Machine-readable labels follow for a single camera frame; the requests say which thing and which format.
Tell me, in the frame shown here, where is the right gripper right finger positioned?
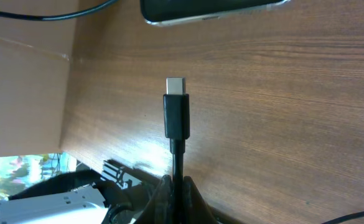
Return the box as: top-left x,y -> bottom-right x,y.
182,176 -> 218,224

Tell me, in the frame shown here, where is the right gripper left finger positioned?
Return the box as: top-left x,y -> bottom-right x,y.
134,175 -> 172,224

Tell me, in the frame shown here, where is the black USB charging cable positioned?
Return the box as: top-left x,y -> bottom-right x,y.
162,77 -> 191,224

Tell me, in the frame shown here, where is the black smartphone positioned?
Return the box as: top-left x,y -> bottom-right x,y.
140,0 -> 289,27

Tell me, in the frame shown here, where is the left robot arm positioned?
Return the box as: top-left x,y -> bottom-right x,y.
0,170 -> 154,224

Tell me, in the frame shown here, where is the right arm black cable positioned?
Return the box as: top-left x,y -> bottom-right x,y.
321,208 -> 364,224

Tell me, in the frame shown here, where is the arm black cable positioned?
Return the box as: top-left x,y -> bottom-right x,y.
321,208 -> 364,224
0,0 -> 118,22

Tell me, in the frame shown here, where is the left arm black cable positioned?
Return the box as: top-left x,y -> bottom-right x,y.
0,0 -> 118,22

